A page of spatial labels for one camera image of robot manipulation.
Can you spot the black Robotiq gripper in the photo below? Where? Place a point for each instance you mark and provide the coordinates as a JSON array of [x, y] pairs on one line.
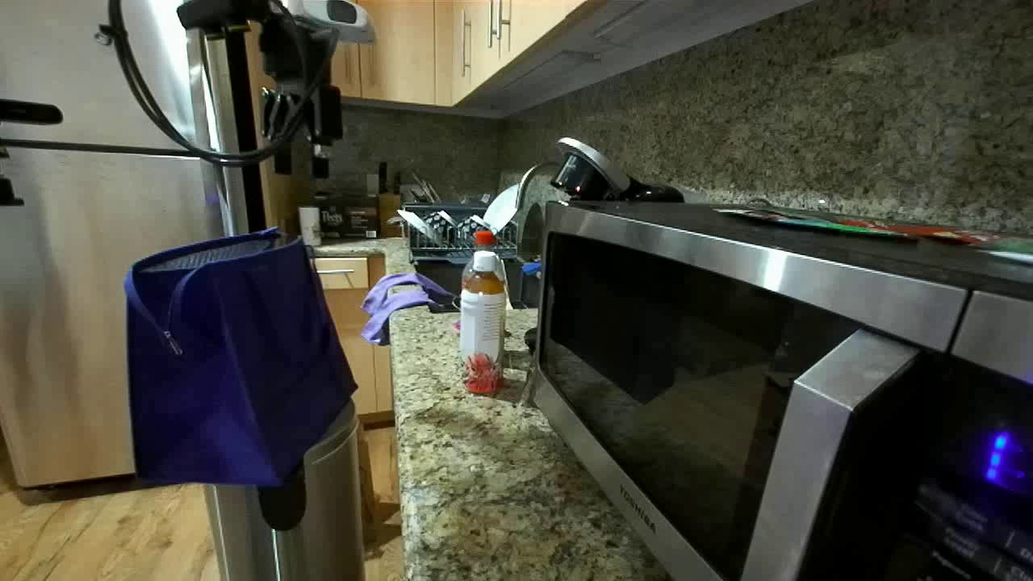
[[289, 58]]

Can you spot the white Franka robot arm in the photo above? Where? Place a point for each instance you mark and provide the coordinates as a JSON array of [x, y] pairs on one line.
[[324, 18]]

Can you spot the flat pamphlet on microwave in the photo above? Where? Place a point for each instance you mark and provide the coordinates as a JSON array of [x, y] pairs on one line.
[[851, 228]]

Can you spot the stainless steel microwave body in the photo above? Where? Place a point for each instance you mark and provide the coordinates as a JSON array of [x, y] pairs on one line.
[[1003, 323]]

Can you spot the white cup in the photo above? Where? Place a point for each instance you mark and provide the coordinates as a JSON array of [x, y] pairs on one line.
[[307, 228]]

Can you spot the small dark countertop appliance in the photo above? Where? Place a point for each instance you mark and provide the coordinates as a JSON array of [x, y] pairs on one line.
[[347, 221]]

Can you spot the wooden knife block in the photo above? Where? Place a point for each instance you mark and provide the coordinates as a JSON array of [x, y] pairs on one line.
[[390, 211]]

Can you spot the dish rack with dishes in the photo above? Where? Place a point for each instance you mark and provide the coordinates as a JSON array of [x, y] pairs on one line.
[[441, 228]]

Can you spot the purple cloth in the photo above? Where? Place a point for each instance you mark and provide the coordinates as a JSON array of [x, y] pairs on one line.
[[391, 299]]

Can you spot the white plate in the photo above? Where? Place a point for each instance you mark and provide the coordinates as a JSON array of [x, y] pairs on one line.
[[501, 206]]

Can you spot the wooden base cabinet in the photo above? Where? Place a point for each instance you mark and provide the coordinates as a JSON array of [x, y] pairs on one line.
[[361, 356]]

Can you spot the blue fabric bag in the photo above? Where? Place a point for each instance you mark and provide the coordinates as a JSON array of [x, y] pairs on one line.
[[232, 356]]

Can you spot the tea bottle with white label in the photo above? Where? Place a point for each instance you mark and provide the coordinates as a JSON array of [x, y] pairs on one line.
[[484, 318]]

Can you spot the stainless steel refrigerator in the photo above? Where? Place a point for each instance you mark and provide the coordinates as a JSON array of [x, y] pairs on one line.
[[77, 278]]

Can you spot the stainless steel trash can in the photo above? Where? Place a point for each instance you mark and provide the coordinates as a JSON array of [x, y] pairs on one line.
[[326, 516]]

